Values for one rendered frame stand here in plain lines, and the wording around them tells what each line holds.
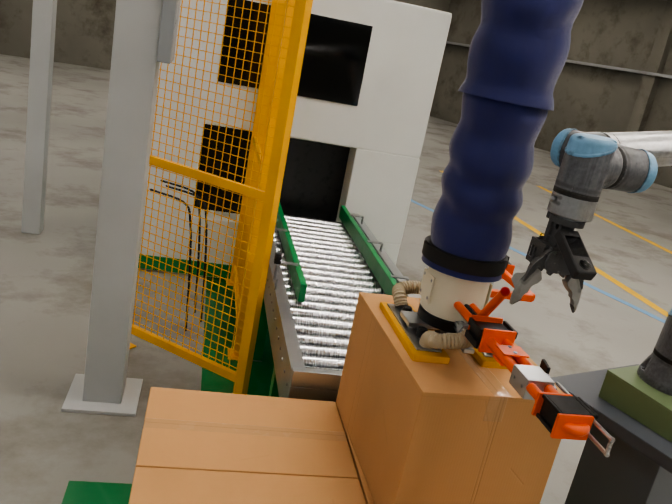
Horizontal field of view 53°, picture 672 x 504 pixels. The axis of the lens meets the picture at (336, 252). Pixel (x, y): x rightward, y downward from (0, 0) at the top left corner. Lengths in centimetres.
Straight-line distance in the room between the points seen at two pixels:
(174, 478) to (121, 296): 122
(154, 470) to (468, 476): 79
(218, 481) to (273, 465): 17
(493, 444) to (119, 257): 171
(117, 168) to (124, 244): 31
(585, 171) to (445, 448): 73
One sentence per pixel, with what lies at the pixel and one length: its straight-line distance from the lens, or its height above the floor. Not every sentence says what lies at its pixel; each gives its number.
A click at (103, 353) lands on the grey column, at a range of 301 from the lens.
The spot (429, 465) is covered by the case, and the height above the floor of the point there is 75.
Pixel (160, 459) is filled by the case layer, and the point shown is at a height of 54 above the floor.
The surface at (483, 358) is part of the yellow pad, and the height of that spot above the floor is 96.
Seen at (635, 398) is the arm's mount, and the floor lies 81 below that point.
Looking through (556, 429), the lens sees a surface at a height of 107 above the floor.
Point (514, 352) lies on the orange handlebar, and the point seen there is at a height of 109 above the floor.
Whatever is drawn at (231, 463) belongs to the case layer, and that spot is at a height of 54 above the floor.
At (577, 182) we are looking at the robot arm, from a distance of 139.
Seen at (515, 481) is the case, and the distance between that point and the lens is 183.
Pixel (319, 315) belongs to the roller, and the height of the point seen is 53.
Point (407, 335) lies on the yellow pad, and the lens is 179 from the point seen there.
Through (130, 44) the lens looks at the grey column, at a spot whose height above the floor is 151.
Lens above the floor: 165
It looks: 17 degrees down
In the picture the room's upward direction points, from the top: 11 degrees clockwise
